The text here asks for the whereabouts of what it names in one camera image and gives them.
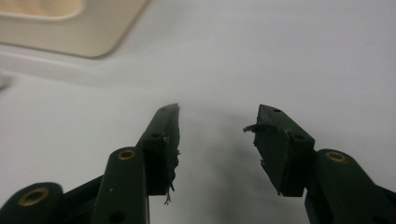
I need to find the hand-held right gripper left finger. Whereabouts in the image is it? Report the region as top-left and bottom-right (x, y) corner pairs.
(135, 103), (181, 205)

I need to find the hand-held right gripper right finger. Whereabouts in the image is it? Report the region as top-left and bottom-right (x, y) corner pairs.
(243, 104), (316, 198)

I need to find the beige plastic tray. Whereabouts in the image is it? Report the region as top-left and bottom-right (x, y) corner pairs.
(0, 0), (151, 59)

